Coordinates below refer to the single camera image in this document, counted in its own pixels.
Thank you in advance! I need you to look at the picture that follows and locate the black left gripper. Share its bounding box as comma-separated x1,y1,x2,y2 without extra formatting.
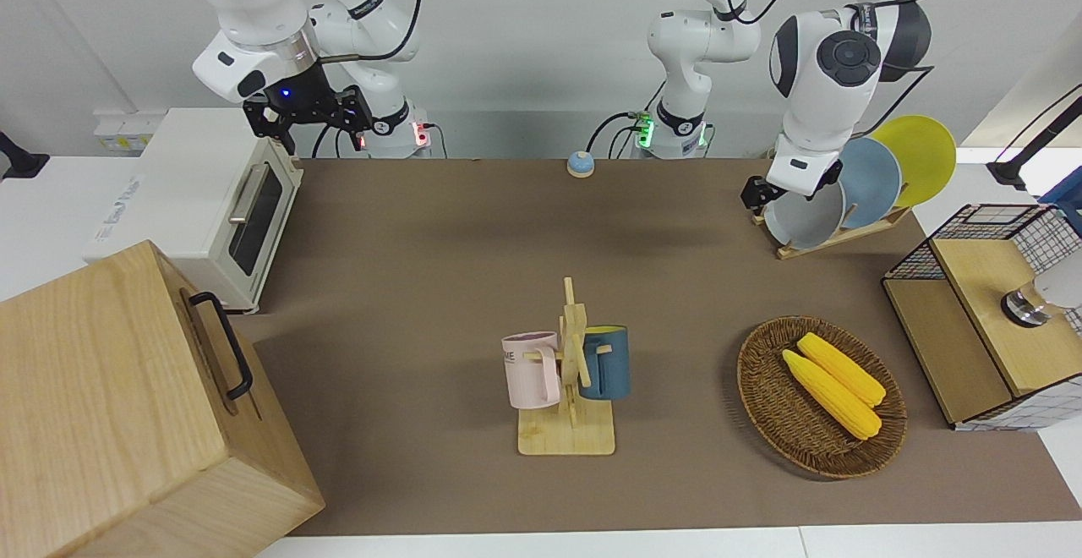
740,174,787,212

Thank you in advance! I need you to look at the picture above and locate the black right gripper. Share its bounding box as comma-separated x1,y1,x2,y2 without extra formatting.
243,63,374,157

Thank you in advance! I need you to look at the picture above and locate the gray plate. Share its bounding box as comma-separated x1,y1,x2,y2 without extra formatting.
763,178,847,250

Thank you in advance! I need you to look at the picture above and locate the wooden plate rack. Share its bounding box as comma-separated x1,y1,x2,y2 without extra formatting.
752,203,914,260

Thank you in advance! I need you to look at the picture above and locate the light blue plate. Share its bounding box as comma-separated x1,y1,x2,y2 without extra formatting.
837,137,904,230

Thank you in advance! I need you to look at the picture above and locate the yellow plate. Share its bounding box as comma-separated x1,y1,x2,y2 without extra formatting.
871,115,958,209

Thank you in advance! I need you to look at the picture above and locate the white toaster oven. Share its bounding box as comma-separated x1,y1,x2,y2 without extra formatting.
82,107,303,315

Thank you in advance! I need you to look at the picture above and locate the brown table mat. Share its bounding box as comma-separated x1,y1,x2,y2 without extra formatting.
228,156,1082,538

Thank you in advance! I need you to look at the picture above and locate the yellow corn cob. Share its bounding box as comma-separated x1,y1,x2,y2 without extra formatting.
782,349,883,440
797,332,888,408

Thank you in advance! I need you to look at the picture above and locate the brown wicker basket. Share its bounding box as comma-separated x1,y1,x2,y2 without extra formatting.
737,315,908,480

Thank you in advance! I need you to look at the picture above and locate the dark blue mug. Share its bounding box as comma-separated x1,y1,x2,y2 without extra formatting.
579,325,631,401

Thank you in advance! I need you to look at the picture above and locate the pink mug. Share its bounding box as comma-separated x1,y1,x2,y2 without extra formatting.
501,331,563,411

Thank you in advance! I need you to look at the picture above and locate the wooden mug tree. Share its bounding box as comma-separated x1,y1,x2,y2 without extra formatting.
517,277,616,457

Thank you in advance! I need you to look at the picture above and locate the blue object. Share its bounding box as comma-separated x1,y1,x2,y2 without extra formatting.
1040,176,1082,238

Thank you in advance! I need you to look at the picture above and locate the white cylindrical bottle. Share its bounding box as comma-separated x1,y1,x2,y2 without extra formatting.
1002,254,1082,328

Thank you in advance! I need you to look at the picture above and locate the large wooden box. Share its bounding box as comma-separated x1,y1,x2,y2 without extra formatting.
0,239,326,558

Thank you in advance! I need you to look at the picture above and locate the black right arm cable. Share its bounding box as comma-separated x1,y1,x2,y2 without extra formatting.
317,0,424,64

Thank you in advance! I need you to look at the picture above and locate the white wall socket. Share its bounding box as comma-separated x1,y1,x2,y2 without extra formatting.
93,114,161,153

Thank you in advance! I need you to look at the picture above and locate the wire grid wooden shelf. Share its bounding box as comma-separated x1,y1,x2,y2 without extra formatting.
881,203,1082,432

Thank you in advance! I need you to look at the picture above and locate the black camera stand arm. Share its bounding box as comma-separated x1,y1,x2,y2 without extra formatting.
986,85,1082,191

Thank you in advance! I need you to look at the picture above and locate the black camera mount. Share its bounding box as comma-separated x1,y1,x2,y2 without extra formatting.
0,131,50,180

